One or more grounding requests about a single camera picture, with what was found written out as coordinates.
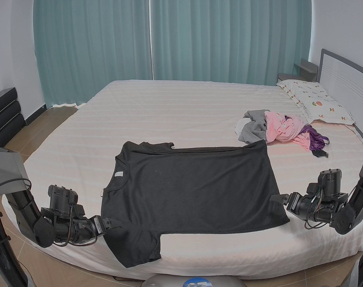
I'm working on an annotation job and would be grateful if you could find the bed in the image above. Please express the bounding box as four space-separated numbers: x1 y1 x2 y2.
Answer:
2 49 363 282

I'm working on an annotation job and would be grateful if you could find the black chest of drawers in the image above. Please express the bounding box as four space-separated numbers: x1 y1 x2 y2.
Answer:
0 87 26 147

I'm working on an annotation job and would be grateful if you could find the grey bedside table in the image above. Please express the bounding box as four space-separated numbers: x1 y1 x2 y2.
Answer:
278 59 319 83

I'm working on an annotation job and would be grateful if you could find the black T-shirt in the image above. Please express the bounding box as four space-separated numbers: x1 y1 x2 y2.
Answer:
100 139 290 268

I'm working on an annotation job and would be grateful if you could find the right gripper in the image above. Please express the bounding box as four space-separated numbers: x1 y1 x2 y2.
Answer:
285 191 313 221

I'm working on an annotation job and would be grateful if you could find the pink garment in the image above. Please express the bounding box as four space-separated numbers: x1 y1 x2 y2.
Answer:
265 111 310 152

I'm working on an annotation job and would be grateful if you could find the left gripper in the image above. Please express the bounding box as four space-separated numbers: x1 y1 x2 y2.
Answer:
71 216 108 241

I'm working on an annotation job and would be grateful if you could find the grey garment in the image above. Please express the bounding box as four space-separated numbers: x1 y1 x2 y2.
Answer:
238 109 270 145

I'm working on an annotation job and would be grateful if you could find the blue-green curtain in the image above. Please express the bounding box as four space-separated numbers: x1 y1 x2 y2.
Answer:
151 0 315 86
33 0 153 108

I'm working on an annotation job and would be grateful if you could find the black cable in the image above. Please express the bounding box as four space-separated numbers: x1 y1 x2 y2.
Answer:
112 275 149 283

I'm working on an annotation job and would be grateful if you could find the white printed pillow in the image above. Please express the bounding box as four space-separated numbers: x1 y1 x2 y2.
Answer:
277 79 356 125

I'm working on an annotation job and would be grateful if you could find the purple garment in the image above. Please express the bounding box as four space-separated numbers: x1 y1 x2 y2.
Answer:
301 124 330 152

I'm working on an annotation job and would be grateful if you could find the white garment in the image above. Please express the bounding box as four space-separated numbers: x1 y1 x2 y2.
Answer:
235 119 249 134

